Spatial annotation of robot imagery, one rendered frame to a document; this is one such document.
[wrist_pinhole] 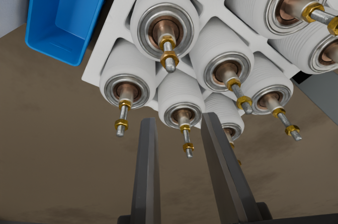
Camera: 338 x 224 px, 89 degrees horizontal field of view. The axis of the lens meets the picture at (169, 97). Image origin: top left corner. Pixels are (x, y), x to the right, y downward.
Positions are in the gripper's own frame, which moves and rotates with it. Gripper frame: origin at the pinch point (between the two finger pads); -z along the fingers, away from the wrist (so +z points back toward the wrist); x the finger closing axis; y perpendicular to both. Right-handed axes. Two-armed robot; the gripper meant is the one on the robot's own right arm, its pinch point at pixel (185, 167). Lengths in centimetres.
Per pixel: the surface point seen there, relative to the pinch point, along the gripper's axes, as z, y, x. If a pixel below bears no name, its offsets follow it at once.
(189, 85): -22.8, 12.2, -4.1
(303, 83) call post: -27.3, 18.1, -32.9
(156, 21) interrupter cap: -18.4, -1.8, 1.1
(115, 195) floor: -44, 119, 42
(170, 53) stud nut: -11.3, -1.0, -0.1
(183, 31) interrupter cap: -18.4, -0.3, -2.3
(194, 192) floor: -44, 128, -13
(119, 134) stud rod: -9.7, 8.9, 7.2
